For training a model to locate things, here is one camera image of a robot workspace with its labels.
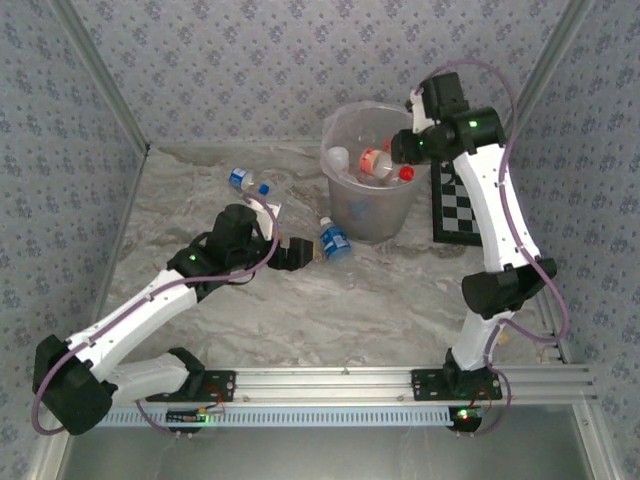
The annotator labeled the black white checkerboard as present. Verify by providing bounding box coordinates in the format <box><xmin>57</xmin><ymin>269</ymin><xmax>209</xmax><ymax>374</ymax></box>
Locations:
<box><xmin>430</xmin><ymin>159</ymin><xmax>484</xmax><ymax>246</ymax></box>

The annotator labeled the blue label white cap bottle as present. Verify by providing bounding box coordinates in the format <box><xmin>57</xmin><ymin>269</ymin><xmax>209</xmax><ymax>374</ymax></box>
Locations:
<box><xmin>318</xmin><ymin>215</ymin><xmax>353</xmax><ymax>262</ymax></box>

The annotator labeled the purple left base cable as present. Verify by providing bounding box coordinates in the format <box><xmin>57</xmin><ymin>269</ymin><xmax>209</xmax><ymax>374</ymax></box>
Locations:
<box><xmin>135</xmin><ymin>399</ymin><xmax>182</xmax><ymax>437</ymax></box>

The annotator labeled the translucent plastic bin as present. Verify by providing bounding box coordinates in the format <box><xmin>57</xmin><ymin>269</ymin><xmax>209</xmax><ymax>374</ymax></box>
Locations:
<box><xmin>319</xmin><ymin>101</ymin><xmax>432</xmax><ymax>245</ymax></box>

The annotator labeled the small crushed blue label bottle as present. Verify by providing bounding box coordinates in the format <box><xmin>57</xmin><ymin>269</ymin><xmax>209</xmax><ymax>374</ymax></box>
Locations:
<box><xmin>228</xmin><ymin>168</ymin><xmax>255</xmax><ymax>192</ymax></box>

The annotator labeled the orange label plastic bottle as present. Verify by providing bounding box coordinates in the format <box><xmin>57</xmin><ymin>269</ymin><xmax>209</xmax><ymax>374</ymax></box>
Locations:
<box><xmin>357</xmin><ymin>147</ymin><xmax>396</xmax><ymax>180</ymax></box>

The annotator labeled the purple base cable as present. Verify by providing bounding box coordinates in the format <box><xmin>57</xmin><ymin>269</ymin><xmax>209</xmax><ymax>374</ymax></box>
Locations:
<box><xmin>135</xmin><ymin>399</ymin><xmax>182</xmax><ymax>437</ymax></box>
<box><xmin>457</xmin><ymin>372</ymin><xmax>514</xmax><ymax>439</ymax></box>

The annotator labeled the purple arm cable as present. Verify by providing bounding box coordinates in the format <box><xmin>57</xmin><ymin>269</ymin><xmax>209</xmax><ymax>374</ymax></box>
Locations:
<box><xmin>30</xmin><ymin>193</ymin><xmax>281</xmax><ymax>437</ymax></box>
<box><xmin>412</xmin><ymin>58</ymin><xmax>571</xmax><ymax>346</ymax></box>

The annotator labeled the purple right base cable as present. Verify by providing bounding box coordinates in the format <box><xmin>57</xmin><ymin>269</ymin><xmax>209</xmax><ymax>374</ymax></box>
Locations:
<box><xmin>457</xmin><ymin>372</ymin><xmax>514</xmax><ymax>439</ymax></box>

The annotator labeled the grey metal panel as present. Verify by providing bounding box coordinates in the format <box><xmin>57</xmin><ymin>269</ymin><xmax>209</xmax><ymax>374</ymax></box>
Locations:
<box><xmin>59</xmin><ymin>404</ymin><xmax>616</xmax><ymax>480</ymax></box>

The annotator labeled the green label plastic bottle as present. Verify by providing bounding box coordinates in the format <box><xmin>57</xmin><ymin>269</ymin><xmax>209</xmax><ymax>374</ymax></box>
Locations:
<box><xmin>324</xmin><ymin>145</ymin><xmax>352</xmax><ymax>174</ymax></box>

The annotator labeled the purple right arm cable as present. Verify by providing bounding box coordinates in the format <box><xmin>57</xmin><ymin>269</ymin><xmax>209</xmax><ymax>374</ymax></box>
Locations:
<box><xmin>412</xmin><ymin>58</ymin><xmax>571</xmax><ymax>346</ymax></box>

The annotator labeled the slotted aluminium side rail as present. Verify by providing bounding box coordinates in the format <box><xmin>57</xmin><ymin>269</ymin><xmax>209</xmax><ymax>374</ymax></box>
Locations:
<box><xmin>537</xmin><ymin>294</ymin><xmax>572</xmax><ymax>365</ymax></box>

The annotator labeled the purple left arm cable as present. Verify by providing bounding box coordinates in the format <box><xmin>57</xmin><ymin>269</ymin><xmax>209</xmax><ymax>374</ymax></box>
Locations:
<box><xmin>30</xmin><ymin>193</ymin><xmax>281</xmax><ymax>437</ymax></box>

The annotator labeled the aluminium frame post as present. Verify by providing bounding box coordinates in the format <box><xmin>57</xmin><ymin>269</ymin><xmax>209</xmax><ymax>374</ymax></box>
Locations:
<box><xmin>49</xmin><ymin>0</ymin><xmax>152</xmax><ymax>154</ymax></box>
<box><xmin>499</xmin><ymin>0</ymin><xmax>597</xmax><ymax>136</ymax></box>

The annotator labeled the slotted grey cable duct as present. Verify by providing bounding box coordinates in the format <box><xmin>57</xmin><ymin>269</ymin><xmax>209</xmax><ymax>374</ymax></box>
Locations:
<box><xmin>107</xmin><ymin>404</ymin><xmax>456</xmax><ymax>429</ymax></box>

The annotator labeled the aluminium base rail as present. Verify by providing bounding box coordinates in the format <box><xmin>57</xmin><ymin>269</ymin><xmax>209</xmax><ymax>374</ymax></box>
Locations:
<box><xmin>112</xmin><ymin>366</ymin><xmax>600</xmax><ymax>405</ymax></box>

